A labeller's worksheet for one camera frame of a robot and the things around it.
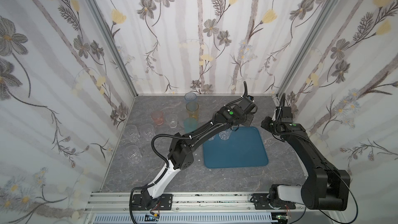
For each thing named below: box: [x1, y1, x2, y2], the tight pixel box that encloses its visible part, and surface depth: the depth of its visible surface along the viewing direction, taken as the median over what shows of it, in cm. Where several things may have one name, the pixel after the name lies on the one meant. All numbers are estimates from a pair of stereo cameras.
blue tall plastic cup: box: [183, 92, 197, 102], surface depth 107 cm
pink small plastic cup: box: [151, 110, 164, 126], surface depth 104 cm
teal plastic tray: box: [203, 126, 269, 169], surface depth 95 cm
